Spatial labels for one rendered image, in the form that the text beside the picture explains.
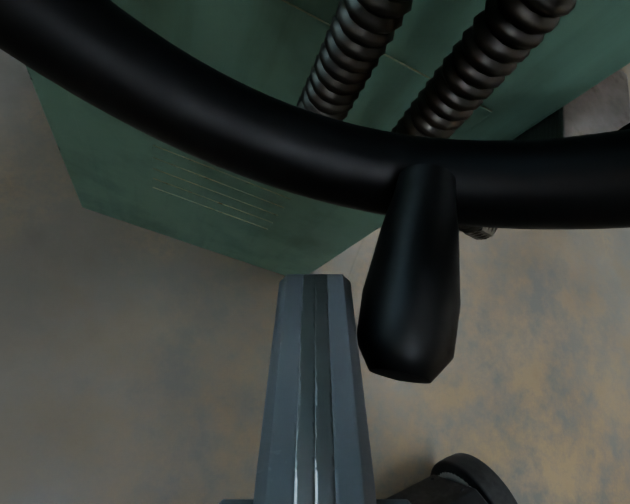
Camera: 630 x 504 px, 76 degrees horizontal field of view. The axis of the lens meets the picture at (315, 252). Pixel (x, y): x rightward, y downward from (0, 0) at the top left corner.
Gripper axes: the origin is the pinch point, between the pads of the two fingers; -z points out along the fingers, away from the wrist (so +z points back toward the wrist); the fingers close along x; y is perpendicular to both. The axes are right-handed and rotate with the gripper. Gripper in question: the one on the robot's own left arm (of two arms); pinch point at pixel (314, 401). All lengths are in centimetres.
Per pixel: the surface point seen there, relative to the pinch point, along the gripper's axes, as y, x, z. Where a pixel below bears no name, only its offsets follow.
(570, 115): -4.0, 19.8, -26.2
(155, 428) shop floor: -60, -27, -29
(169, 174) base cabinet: -19, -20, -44
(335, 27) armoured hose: 4.6, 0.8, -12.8
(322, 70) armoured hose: 2.9, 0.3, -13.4
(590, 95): -3.5, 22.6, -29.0
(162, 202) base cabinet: -27, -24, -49
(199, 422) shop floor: -61, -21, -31
